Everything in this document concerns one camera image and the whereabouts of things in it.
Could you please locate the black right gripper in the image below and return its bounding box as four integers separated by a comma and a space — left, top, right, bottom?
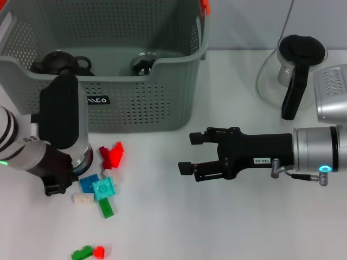
178, 126, 295, 182

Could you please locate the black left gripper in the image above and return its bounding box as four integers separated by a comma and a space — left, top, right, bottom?
27, 145, 79, 197

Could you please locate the white toy brick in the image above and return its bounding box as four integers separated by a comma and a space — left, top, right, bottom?
72, 192, 95, 206

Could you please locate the blue toy brick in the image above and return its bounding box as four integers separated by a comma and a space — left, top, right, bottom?
79, 174, 100, 193

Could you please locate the teal square toy brick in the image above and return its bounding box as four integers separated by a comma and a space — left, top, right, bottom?
91, 176, 117, 202

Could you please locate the long green toy brick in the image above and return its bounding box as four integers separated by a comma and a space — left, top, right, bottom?
97, 198, 115, 219

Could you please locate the small green toy brick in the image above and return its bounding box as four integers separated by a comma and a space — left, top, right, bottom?
70, 244, 93, 260

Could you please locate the grey perforated storage bin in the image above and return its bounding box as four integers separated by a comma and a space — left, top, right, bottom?
0, 0, 211, 134

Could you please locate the dark red toy brick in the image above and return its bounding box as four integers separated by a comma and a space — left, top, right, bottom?
99, 146, 111, 169

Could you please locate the bright red toy brick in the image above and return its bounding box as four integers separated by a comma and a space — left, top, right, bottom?
107, 141, 125, 170

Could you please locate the dark clay teapot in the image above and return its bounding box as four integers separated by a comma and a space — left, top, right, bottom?
30, 50, 93, 76

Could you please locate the right gripper cable plug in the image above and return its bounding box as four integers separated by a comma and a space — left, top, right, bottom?
271, 158, 330, 187

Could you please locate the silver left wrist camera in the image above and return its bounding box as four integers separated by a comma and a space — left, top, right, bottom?
31, 74, 94, 167

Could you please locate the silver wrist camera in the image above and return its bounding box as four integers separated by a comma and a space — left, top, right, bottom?
313, 63, 347, 124
31, 74, 94, 167

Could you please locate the glass pitcher black handle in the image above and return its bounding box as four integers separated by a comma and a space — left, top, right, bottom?
255, 34, 329, 121

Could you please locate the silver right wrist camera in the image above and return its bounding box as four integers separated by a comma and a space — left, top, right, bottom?
313, 63, 347, 124

